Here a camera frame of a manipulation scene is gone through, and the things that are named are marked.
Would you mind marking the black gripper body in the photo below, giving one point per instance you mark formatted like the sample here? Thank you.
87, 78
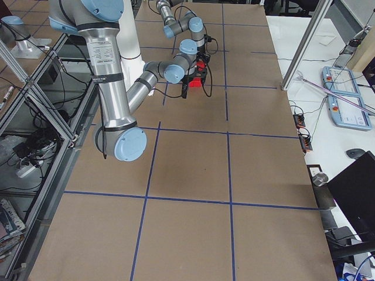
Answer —
184, 86
203, 57

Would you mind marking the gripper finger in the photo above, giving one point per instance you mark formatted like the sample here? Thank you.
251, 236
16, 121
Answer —
184, 90

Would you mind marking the red block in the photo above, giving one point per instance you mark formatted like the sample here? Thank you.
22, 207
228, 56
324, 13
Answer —
200, 65
195, 83

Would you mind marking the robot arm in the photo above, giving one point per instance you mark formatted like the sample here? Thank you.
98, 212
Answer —
122, 78
190, 21

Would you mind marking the pink rod tool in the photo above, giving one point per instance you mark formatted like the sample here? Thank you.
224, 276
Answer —
341, 95

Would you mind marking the teach pendant far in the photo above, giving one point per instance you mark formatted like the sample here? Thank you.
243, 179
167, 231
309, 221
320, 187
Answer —
340, 81

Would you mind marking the teach pendant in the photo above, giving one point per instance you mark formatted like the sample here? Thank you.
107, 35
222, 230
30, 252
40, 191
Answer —
340, 81
345, 115

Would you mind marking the teach pendant near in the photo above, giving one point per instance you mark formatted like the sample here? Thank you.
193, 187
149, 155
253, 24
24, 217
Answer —
345, 115

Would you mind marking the metal cup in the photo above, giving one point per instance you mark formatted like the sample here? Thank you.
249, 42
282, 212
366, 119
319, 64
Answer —
320, 179

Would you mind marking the black computer mouse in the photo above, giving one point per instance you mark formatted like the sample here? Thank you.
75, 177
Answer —
355, 153

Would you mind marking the black monitor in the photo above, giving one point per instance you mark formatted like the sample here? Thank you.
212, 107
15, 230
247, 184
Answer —
353, 191

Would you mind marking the white pedestal column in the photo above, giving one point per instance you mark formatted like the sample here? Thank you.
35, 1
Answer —
131, 59

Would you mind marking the aluminium frame post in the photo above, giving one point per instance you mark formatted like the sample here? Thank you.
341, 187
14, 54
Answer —
315, 21

